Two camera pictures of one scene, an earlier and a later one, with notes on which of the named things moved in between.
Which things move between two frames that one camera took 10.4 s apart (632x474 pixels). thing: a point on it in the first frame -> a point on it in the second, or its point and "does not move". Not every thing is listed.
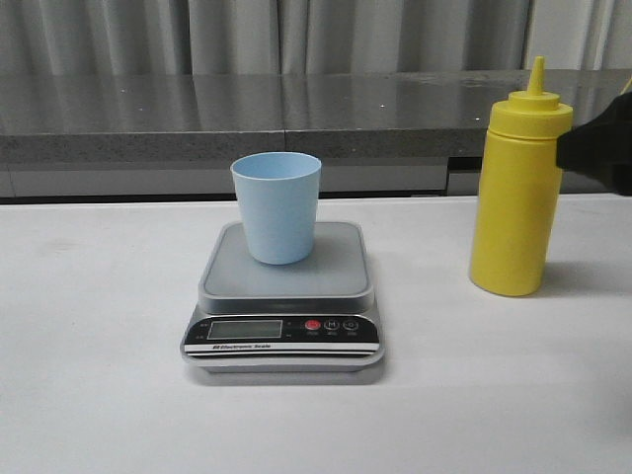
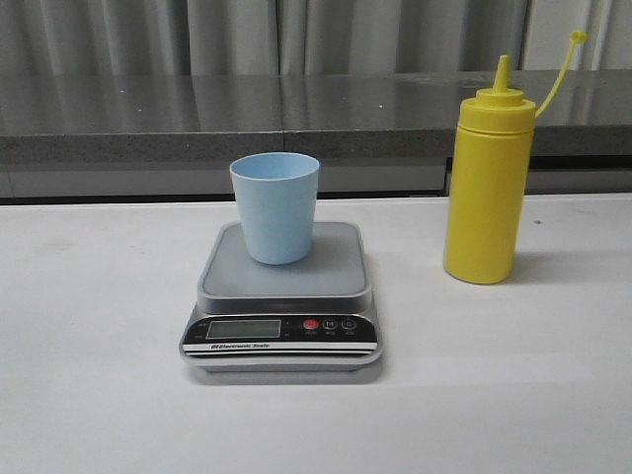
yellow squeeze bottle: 518,184 -> 489,173
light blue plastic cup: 279,194 does not move
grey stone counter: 171,134 does not move
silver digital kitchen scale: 316,315 does not move
